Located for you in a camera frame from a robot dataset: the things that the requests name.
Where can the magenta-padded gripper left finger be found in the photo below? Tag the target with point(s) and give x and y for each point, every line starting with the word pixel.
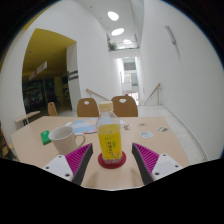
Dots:
pixel 77 160

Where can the white mug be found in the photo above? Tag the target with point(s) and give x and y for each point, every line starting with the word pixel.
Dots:
pixel 63 141

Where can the dark shelf unit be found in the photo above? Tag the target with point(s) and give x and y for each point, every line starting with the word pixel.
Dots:
pixel 36 96

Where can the yellow green sticker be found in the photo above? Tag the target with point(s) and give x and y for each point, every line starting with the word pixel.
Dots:
pixel 163 129

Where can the hanging white sign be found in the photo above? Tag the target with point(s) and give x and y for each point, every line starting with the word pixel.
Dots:
pixel 37 70

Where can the yellow drink bottle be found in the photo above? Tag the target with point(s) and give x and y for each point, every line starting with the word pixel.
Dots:
pixel 109 140

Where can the dark wall sign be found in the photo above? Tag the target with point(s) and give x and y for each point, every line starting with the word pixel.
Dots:
pixel 73 75

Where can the flat round red coaster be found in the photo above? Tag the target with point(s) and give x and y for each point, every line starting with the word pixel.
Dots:
pixel 104 164

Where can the wooden chair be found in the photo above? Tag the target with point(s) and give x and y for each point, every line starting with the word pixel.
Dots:
pixel 52 109
pixel 87 109
pixel 128 108

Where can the colourful printed paper sheet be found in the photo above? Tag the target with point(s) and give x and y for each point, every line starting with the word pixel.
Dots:
pixel 83 126

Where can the wooden stair handrail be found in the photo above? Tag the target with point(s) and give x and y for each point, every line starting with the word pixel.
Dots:
pixel 97 94
pixel 153 91

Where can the round ceiling lights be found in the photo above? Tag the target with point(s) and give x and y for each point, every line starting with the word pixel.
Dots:
pixel 113 15

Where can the light wooden side table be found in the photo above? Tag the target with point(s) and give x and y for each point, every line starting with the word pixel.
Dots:
pixel 26 115

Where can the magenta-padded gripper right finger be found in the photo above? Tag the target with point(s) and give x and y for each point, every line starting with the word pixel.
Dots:
pixel 146 159

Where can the small round sticker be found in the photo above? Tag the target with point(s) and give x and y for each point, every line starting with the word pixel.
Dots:
pixel 142 125

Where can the green potted plant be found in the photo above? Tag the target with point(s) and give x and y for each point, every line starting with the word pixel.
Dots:
pixel 112 46

